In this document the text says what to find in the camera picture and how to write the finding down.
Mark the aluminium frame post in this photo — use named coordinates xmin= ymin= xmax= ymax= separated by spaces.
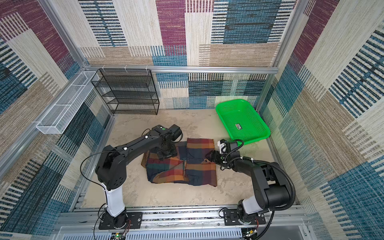
xmin=254 ymin=1 xmax=309 ymax=113

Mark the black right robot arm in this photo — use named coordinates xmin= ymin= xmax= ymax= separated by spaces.
xmin=206 ymin=151 xmax=296 ymax=225

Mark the plaid long sleeve shirt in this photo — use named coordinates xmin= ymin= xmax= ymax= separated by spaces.
xmin=141 ymin=138 xmax=217 ymax=187

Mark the black corrugated cable conduit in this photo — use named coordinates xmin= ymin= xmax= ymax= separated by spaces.
xmin=220 ymin=139 xmax=297 ymax=211

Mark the black wire mesh shelf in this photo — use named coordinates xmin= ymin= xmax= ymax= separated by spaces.
xmin=91 ymin=68 xmax=160 ymax=115

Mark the green plastic basket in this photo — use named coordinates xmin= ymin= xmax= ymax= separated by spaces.
xmin=216 ymin=99 xmax=271 ymax=145

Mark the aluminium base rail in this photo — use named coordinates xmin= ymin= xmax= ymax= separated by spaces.
xmin=50 ymin=205 xmax=316 ymax=240

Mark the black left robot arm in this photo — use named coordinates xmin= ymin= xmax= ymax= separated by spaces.
xmin=95 ymin=125 xmax=183 ymax=230

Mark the aluminium back crossbar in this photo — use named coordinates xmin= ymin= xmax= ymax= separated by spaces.
xmin=85 ymin=65 xmax=278 ymax=75

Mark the white wire mesh tray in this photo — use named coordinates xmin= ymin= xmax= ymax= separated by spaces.
xmin=36 ymin=71 xmax=98 ymax=135

